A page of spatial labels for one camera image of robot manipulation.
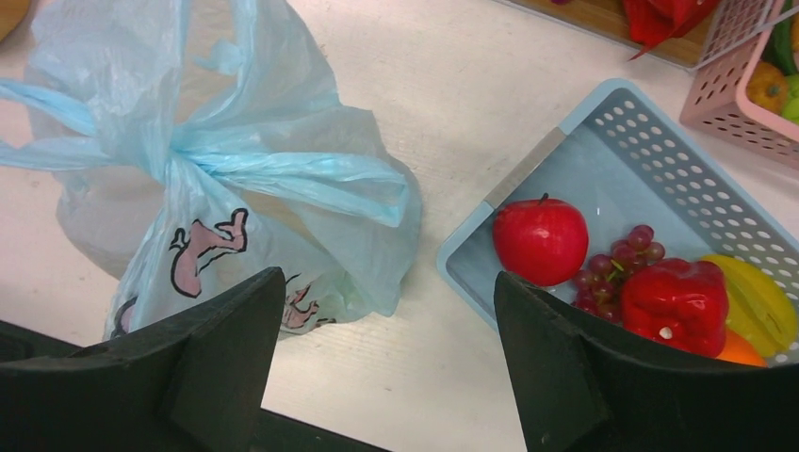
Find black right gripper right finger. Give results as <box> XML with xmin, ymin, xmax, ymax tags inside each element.
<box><xmin>494</xmin><ymin>272</ymin><xmax>798</xmax><ymax>451</ymax></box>

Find white wire wooden shelf rack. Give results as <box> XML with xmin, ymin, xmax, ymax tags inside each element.
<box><xmin>505</xmin><ymin>0</ymin><xmax>784</xmax><ymax>71</ymax></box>

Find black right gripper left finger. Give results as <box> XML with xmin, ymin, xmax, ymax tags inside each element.
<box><xmin>1</xmin><ymin>267</ymin><xmax>369</xmax><ymax>451</ymax></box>

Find yellow toy banana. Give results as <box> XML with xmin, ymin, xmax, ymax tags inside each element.
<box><xmin>700</xmin><ymin>254</ymin><xmax>798</xmax><ymax>358</ymax></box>

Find orange toy fruit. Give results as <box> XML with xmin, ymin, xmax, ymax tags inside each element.
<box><xmin>716</xmin><ymin>329</ymin><xmax>767</xmax><ymax>367</ymax></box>

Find red toy bell pepper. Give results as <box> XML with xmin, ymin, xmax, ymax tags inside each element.
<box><xmin>620</xmin><ymin>258</ymin><xmax>729</xmax><ymax>358</ymax></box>

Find red candy bag bottom shelf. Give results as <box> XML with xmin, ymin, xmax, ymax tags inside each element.
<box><xmin>623</xmin><ymin>0</ymin><xmax>721</xmax><ymax>60</ymax></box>

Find red toy apple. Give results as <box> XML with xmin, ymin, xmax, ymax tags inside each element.
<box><xmin>492</xmin><ymin>196</ymin><xmax>589</xmax><ymax>287</ymax></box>

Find light blue plastic grocery bag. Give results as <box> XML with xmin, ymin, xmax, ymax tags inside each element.
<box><xmin>1</xmin><ymin>1</ymin><xmax>422</xmax><ymax>339</ymax></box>

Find pink plastic basket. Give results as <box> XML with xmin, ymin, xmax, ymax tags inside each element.
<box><xmin>680</xmin><ymin>1</ymin><xmax>798</xmax><ymax>169</ymax></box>

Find light blue plastic basket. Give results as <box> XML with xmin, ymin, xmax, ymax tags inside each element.
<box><xmin>435</xmin><ymin>77</ymin><xmax>799</xmax><ymax>369</ymax></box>

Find yellow toy bell pepper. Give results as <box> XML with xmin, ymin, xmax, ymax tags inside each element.
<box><xmin>745</xmin><ymin>61</ymin><xmax>790</xmax><ymax>116</ymax></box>

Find small green toy lime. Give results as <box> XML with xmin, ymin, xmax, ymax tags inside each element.
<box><xmin>781</xmin><ymin>74</ymin><xmax>799</xmax><ymax>123</ymax></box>

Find purple toy grapes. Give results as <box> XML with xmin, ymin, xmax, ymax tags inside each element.
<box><xmin>571</xmin><ymin>224</ymin><xmax>665</xmax><ymax>324</ymax></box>

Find orange cloth tote bag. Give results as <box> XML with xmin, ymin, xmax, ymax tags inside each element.
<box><xmin>0</xmin><ymin>0</ymin><xmax>32</xmax><ymax>41</ymax></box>

